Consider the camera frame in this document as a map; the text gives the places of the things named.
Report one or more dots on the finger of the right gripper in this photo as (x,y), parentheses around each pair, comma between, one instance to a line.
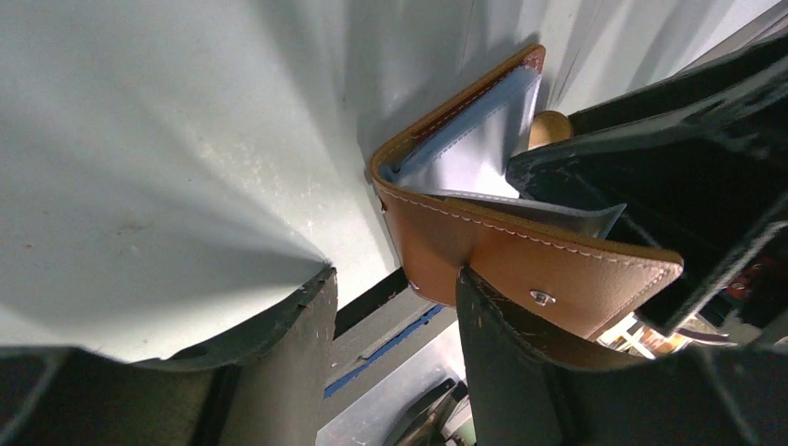
(698,201)
(694,103)

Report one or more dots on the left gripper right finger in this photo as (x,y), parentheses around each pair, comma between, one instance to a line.
(533,383)

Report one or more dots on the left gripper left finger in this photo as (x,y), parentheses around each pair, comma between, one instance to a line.
(259,383)

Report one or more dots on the brown leather card holder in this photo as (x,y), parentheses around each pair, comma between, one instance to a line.
(444,195)

